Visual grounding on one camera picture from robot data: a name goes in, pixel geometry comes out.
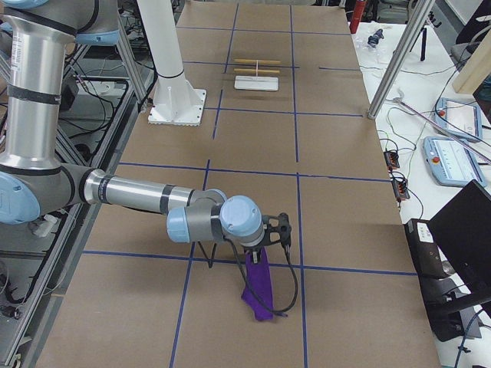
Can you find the red cylinder bottle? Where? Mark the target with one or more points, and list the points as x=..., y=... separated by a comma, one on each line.
x=357, y=15

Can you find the blue teach pendant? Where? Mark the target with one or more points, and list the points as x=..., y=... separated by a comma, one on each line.
x=462, y=119
x=450, y=163

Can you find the aluminium frame post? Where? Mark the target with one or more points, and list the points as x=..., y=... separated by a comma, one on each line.
x=409, y=36

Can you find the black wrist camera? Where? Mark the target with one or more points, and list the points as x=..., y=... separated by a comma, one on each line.
x=277, y=230

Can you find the far blue teach pendant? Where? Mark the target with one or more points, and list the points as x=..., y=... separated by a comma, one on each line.
x=462, y=119

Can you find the white pillar with base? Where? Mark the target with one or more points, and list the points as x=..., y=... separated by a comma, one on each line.
x=175, y=101

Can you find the purple towel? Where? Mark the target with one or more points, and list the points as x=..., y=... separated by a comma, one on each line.
x=259, y=278

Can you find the black monitor with stand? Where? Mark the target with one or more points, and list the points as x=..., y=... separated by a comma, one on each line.
x=461, y=230

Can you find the near blue teach pendant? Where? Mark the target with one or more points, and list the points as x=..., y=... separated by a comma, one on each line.
x=450, y=163

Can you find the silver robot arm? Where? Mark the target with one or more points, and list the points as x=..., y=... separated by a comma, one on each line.
x=34, y=182

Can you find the folded dark blue umbrella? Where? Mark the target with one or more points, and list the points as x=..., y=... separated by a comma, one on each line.
x=374, y=39

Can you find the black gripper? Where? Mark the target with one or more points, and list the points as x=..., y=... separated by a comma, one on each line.
x=255, y=251

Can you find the black box with label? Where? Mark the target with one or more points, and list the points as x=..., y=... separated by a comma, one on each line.
x=424, y=251

